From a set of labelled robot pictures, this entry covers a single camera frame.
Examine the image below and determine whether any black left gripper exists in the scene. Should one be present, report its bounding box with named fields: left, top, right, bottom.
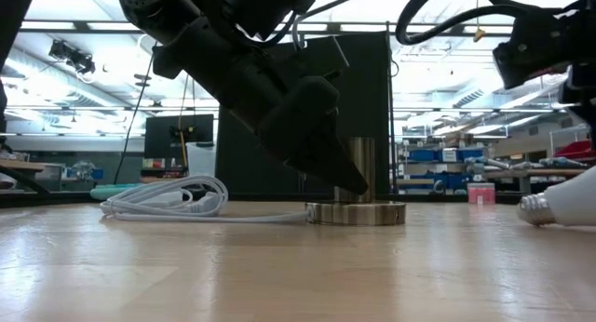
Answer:
left=153, top=19, right=369, bottom=196

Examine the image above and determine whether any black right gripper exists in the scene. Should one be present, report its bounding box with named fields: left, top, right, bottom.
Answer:
left=558, top=60, right=596, bottom=146

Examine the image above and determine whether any brushed metal lamp socket base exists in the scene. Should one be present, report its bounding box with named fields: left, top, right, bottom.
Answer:
left=305, top=136, right=407, bottom=227

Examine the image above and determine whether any white lightbulb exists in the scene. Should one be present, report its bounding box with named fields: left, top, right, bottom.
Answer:
left=517, top=166, right=596, bottom=228

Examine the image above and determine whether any red storage bin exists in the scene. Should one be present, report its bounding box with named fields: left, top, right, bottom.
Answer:
left=553, top=139, right=596, bottom=161

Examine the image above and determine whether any black metal pole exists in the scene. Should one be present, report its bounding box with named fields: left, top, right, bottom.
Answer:
left=385, top=21, right=397, bottom=195

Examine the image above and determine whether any long wooden workbench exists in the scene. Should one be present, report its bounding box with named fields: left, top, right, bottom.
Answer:
left=483, top=168, right=588, bottom=195

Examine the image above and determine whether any translucent plastic bin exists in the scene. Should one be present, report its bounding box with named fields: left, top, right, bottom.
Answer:
left=185, top=142, right=218, bottom=179

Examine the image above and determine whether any yellow hanging tag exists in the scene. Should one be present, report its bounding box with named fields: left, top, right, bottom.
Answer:
left=473, top=0, right=486, bottom=43

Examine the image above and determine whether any blue storage bin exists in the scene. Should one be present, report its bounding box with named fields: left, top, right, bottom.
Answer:
left=458, top=148, right=485, bottom=163
left=408, top=148, right=439, bottom=163
left=409, top=172, right=474, bottom=192

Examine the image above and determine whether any black monitor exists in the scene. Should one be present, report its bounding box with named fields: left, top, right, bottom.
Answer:
left=142, top=114, right=215, bottom=160

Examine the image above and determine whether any small pink container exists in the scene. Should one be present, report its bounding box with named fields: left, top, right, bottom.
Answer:
left=467, top=181, right=496, bottom=205

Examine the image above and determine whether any small blue box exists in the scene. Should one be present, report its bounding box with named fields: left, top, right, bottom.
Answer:
left=64, top=167, right=104, bottom=181

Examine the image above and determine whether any wooden workbench with black legs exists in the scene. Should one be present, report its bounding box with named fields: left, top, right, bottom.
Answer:
left=0, top=158, right=64, bottom=195

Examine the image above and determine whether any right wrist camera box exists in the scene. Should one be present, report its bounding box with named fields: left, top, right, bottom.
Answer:
left=492, top=0, right=596, bottom=90

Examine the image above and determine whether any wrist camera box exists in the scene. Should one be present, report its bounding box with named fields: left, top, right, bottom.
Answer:
left=492, top=0, right=596, bottom=90
left=292, top=35, right=350, bottom=81

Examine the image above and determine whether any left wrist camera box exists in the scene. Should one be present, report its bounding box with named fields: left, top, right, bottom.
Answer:
left=292, top=35, right=350, bottom=81

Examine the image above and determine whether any black left wrist camera cable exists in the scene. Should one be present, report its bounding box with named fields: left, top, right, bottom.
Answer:
left=291, top=0, right=373, bottom=51

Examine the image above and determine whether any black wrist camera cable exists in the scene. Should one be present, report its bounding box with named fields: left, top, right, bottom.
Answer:
left=291, top=0, right=373, bottom=51
left=395, top=0, right=567, bottom=47

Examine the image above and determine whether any yellow hanging cable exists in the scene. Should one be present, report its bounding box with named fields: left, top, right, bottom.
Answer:
left=178, top=74, right=193, bottom=169

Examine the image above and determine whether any white power cord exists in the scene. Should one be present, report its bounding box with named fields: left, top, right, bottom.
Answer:
left=100, top=175, right=311, bottom=223

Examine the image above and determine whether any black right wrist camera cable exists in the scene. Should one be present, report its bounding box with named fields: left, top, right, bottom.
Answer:
left=395, top=0, right=567, bottom=47

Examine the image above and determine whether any black aluminium frame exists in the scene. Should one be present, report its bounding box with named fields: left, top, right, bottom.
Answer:
left=0, top=190, right=596, bottom=210

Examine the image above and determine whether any thin black hanging cable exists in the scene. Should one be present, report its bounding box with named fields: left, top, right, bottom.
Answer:
left=114, top=40, right=159, bottom=181

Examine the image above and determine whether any black camera rig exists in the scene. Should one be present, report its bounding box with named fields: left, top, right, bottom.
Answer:
left=48, top=38, right=97, bottom=75

